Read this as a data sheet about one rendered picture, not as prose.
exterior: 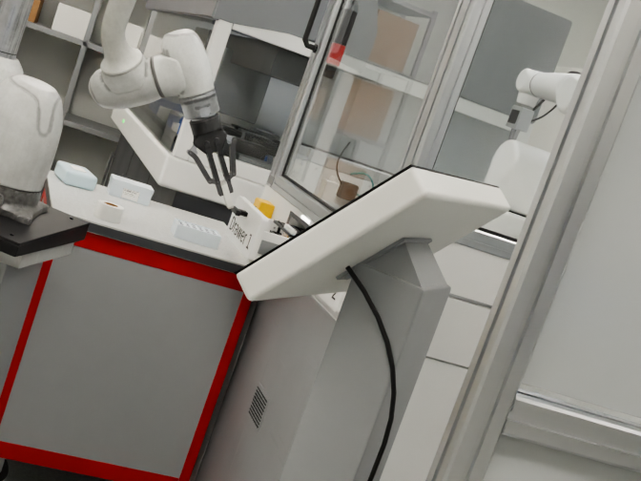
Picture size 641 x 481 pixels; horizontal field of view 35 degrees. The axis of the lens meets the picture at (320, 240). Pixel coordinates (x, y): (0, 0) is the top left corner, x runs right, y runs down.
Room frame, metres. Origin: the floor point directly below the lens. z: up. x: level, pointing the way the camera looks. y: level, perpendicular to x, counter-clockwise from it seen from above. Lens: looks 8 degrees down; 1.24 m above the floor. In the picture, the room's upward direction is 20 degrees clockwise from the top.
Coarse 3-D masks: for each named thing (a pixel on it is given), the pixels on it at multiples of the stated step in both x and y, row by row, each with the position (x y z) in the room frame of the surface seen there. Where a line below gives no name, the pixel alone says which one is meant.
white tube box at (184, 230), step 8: (176, 224) 2.73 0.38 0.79; (184, 224) 2.76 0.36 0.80; (192, 224) 2.80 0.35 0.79; (176, 232) 2.72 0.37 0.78; (184, 232) 2.72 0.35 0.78; (192, 232) 2.73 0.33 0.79; (200, 232) 2.73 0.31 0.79; (208, 232) 2.78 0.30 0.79; (216, 232) 2.81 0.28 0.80; (192, 240) 2.73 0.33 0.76; (200, 240) 2.74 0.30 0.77; (208, 240) 2.74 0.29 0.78; (216, 240) 2.75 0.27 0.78; (216, 248) 2.75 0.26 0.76
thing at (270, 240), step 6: (270, 222) 2.70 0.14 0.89; (270, 228) 2.70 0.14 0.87; (276, 228) 2.71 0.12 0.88; (264, 234) 2.45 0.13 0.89; (270, 234) 2.46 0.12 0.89; (264, 240) 2.45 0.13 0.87; (270, 240) 2.46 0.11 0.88; (276, 240) 2.46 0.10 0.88; (282, 240) 2.47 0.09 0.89; (264, 246) 2.45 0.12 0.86; (270, 246) 2.46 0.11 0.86; (276, 246) 2.46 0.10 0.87; (258, 252) 2.45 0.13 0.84; (264, 252) 2.45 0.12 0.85
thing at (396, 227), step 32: (384, 192) 1.40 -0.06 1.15; (416, 192) 1.39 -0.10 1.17; (448, 192) 1.50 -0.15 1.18; (480, 192) 1.70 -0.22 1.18; (320, 224) 1.43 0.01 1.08; (352, 224) 1.42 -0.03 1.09; (384, 224) 1.42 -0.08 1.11; (416, 224) 1.54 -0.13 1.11; (448, 224) 1.68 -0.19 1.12; (480, 224) 1.85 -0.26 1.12; (288, 256) 1.44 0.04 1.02; (320, 256) 1.43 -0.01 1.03; (352, 256) 1.52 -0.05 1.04; (384, 256) 1.60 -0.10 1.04; (416, 256) 1.61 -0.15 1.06; (256, 288) 1.45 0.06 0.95; (288, 288) 1.51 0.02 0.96; (320, 288) 1.65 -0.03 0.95
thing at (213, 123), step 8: (200, 120) 2.47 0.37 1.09; (208, 120) 2.47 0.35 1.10; (216, 120) 2.48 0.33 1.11; (192, 128) 2.48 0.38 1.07; (200, 128) 2.47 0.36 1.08; (208, 128) 2.47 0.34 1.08; (216, 128) 2.48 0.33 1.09; (200, 136) 2.49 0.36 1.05; (208, 136) 2.50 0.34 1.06; (216, 136) 2.51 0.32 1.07; (224, 136) 2.51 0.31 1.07; (200, 144) 2.50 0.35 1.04
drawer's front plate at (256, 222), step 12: (240, 204) 2.64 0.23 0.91; (252, 204) 2.60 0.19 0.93; (240, 216) 2.61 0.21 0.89; (252, 216) 2.51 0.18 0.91; (264, 216) 2.46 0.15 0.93; (228, 228) 2.68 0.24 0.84; (252, 228) 2.47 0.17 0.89; (264, 228) 2.43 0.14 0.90; (252, 240) 2.44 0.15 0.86; (252, 252) 2.43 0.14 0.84
